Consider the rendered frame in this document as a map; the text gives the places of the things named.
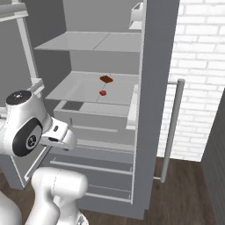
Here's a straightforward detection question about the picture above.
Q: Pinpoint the glass fridge shelf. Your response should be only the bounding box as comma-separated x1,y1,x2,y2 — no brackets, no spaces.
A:
44,70,140,106
33,31,142,54

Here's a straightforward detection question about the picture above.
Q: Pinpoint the long white door bin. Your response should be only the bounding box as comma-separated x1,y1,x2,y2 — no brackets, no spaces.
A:
125,83,140,131

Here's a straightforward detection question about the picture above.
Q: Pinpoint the grey fridge door with handle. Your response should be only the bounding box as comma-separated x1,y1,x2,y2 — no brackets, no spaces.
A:
129,0,181,221

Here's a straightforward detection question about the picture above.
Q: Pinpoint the white fridge crisper drawer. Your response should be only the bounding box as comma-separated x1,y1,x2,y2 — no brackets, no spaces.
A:
53,99,132,132

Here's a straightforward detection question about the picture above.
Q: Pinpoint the brown food piece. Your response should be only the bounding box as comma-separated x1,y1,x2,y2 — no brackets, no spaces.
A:
99,75,114,84

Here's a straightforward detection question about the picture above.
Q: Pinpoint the grey fridge door handle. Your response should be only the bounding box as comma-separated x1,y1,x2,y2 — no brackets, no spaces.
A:
153,77,186,184

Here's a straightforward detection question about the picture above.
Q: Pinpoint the small white door bin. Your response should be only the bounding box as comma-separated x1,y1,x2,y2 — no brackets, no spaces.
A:
128,2,145,31

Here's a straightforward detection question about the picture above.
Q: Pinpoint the grey freezer drawer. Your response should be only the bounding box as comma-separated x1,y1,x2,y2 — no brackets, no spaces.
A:
48,154,134,204

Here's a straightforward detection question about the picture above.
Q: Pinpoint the grey fridge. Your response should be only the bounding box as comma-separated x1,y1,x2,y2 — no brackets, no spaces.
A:
22,0,148,221

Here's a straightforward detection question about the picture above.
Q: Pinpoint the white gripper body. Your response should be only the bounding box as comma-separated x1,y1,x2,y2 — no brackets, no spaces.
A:
39,128,78,152

